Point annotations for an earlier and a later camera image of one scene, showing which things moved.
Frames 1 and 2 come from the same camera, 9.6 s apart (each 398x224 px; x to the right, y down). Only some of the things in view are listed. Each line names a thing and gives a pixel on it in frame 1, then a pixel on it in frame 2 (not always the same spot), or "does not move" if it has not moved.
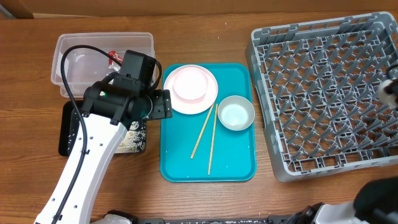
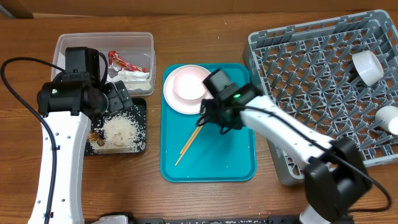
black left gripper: [162, 103] → [119, 100]
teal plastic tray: [197, 147] does not move
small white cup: [388, 99] → [389, 114]
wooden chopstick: [203, 131] → [189, 140]
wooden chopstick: [212, 141] → [189, 144]
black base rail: [277, 219] does not move
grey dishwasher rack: [317, 84] does not move
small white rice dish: [190, 84] does not move
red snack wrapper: [112, 63] does not move
